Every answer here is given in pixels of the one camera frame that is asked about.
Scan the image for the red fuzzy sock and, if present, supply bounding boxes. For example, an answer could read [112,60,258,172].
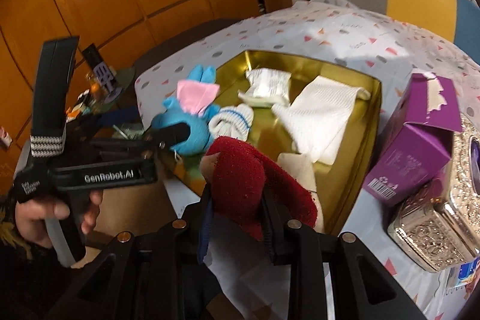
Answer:
[199,136,324,241]

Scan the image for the cream knitted cloth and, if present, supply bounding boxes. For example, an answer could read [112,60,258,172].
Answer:
[277,153,325,233]

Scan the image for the person's left hand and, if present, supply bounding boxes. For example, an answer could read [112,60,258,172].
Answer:
[15,190,103,249]

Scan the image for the blue plush toy pink bow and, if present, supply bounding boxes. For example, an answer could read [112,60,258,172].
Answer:
[151,65,220,157]

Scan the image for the purple cardboard box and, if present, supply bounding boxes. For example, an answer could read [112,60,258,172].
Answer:
[363,72,461,206]

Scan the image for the silver ornate tissue box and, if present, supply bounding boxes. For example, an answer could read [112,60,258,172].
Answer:
[387,114,480,273]

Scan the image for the white sock blue stripe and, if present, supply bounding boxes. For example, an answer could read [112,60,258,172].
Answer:
[208,104,254,141]

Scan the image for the white paper towel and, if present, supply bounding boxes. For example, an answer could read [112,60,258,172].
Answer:
[272,76,371,166]

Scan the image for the gold tin tray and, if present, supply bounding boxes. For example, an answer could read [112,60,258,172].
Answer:
[160,49,383,237]

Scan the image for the white plastic packet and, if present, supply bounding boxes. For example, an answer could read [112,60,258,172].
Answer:
[238,68,291,108]

